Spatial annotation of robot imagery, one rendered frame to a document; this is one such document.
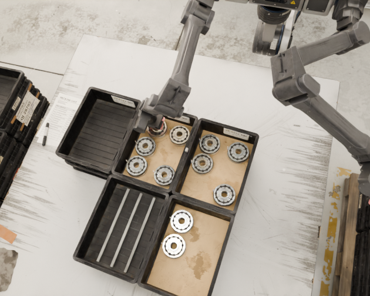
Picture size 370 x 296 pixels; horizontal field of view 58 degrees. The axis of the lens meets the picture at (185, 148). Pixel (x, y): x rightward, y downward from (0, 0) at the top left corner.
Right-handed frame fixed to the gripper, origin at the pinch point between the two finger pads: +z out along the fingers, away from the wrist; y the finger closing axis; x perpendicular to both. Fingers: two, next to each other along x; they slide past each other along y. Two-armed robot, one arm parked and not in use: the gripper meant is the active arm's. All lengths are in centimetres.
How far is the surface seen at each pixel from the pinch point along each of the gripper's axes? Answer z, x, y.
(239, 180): 7.6, -11.5, 46.9
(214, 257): 5, -49, 48
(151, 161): 3.6, -17.3, 3.9
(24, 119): 41, -10, -110
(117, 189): 1.5, -36.0, -5.9
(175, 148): 5.1, -7.0, 12.3
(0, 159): 35, -41, -107
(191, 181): 5.2, -20.0, 26.1
